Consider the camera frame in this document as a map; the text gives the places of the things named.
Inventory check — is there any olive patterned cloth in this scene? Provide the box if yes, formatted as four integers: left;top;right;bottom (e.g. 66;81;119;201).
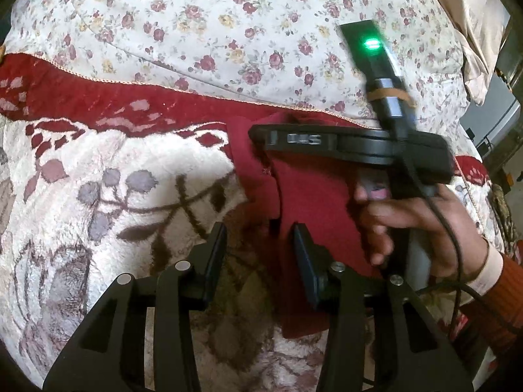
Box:
488;184;515;254

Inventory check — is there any plush red-bordered floral blanket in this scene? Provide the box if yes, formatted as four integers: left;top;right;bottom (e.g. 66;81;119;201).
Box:
0;51;503;392

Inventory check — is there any person's right hand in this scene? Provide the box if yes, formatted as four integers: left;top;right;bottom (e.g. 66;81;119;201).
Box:
353;180;491;282

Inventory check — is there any person's right forearm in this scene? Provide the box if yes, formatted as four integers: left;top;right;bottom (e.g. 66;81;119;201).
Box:
449;239;523;376

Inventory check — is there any black cable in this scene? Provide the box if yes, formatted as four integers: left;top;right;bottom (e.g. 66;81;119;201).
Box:
388;131;523;335

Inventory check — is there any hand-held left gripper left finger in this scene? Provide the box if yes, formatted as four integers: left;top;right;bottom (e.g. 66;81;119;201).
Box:
43;222;227;392

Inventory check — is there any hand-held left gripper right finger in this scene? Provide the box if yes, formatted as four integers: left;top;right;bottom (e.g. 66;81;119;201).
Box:
291;222;475;392

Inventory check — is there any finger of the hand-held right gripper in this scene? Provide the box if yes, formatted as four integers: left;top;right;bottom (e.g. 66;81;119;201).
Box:
248;123;342;160

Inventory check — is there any red knit garment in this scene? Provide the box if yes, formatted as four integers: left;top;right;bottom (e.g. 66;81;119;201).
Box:
226;112;393;339

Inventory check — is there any beige pillow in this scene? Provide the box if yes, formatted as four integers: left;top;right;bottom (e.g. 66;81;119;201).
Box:
425;0;513;107

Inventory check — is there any white floral quilt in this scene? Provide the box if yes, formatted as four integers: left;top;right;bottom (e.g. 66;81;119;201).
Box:
8;0;495;237

